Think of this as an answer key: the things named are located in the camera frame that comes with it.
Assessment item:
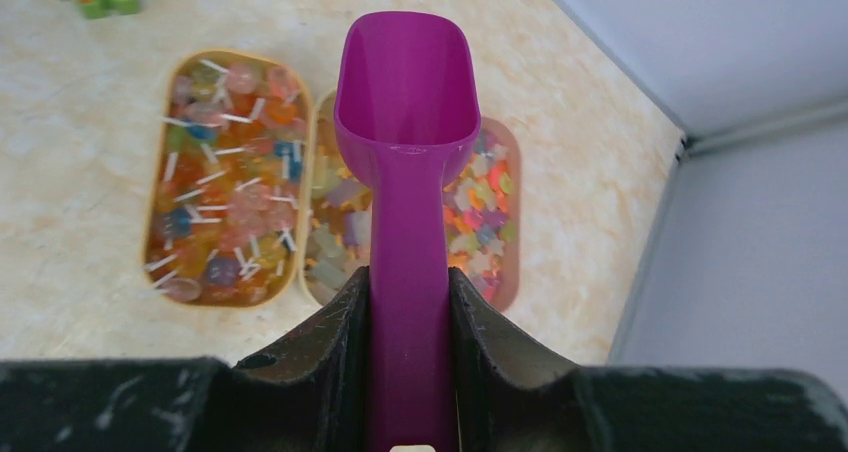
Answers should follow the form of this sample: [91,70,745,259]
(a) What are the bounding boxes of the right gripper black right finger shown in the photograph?
[449,268,591,451]

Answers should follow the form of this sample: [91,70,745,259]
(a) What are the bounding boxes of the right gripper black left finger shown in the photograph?
[205,267,370,451]

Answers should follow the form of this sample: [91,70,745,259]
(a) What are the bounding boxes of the magenta plastic scoop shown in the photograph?
[334,11,482,451]

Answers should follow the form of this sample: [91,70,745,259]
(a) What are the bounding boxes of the tray with yellow gummy candies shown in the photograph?
[300,90,373,305]

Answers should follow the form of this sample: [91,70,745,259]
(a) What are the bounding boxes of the tray with orange wrapped candies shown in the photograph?
[142,49,315,308]

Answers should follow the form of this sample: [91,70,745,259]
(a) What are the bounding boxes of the tray with mixed colourful candies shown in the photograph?
[443,117,522,312]

